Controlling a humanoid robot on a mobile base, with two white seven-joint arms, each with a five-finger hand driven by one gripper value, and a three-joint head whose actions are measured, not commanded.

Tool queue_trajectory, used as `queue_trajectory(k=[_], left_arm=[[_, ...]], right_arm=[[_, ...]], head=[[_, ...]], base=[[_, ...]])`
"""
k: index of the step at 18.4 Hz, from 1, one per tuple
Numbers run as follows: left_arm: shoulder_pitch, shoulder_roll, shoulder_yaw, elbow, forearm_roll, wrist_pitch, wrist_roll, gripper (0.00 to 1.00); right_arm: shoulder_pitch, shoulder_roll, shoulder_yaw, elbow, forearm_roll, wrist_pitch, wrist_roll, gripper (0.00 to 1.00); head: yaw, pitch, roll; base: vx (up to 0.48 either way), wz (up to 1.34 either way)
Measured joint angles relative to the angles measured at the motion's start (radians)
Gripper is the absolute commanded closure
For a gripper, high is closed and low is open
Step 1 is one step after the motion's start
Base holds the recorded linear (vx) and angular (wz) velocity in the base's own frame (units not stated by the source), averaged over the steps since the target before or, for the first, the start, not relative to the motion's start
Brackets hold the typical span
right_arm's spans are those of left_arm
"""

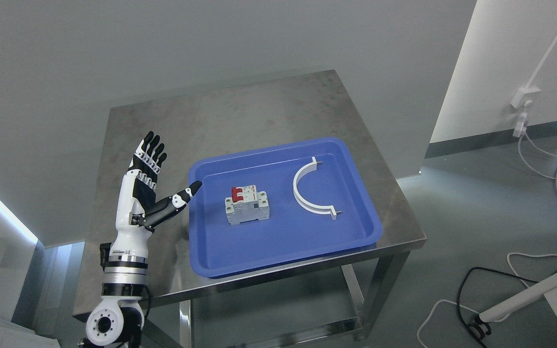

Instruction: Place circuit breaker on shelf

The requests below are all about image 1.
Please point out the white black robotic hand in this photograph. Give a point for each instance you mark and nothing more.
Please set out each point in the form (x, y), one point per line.
(138, 210)

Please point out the white red circuit breaker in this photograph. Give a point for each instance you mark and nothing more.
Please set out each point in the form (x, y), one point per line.
(246, 204)

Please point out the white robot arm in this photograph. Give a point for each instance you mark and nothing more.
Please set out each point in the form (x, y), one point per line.
(118, 319)

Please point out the blue plastic tray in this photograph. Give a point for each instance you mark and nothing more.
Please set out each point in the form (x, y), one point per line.
(218, 249)

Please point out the white semicircular pipe clamp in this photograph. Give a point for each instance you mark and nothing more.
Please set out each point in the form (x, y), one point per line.
(306, 198)

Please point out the white stand leg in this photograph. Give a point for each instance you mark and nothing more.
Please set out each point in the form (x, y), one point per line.
(535, 290)

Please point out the white power adapter plug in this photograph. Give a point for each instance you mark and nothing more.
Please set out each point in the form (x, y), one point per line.
(521, 125)

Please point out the white wall socket box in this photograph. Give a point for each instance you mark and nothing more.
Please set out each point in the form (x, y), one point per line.
(525, 97)

